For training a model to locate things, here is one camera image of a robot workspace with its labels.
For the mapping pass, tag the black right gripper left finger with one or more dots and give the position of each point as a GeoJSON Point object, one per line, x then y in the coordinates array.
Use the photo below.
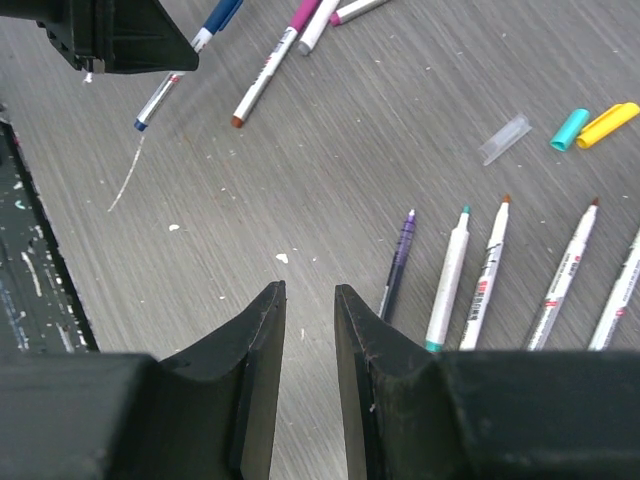
{"type": "Point", "coordinates": [206, 412]}

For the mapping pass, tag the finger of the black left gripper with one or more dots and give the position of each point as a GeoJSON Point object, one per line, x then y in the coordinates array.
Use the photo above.
{"type": "Point", "coordinates": [114, 37]}

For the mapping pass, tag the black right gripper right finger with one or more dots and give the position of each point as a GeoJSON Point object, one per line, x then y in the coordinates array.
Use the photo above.
{"type": "Point", "coordinates": [411, 414]}

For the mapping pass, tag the yellow ended white marker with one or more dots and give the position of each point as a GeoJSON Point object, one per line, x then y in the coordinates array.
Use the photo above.
{"type": "Point", "coordinates": [486, 280]}

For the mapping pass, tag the teal ended white marker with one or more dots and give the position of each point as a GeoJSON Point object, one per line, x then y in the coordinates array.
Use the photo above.
{"type": "Point", "coordinates": [448, 284]}

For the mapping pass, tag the clear capped purple pen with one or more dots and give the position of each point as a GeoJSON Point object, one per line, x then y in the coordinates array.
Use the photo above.
{"type": "Point", "coordinates": [397, 268]}

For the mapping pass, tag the brown ended white marker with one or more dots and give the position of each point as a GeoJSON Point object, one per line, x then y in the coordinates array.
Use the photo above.
{"type": "Point", "coordinates": [272, 62]}

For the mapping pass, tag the clear pen cap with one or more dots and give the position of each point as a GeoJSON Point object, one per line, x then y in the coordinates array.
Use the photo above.
{"type": "Point", "coordinates": [502, 140]}

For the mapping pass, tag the teal pen cap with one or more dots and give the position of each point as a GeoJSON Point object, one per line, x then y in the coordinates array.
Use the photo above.
{"type": "Point", "coordinates": [570, 129]}

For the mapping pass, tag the green capped white marker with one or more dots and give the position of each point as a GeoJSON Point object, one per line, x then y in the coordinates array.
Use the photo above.
{"type": "Point", "coordinates": [618, 299]}

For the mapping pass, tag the grey capped thin pen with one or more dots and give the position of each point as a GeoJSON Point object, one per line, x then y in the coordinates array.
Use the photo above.
{"type": "Point", "coordinates": [316, 26]}

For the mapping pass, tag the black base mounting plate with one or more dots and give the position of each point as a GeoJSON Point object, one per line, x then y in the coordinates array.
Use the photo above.
{"type": "Point", "coordinates": [41, 311]}

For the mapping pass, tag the purple capped white marker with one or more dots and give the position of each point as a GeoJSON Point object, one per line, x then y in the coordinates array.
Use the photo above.
{"type": "Point", "coordinates": [353, 10]}

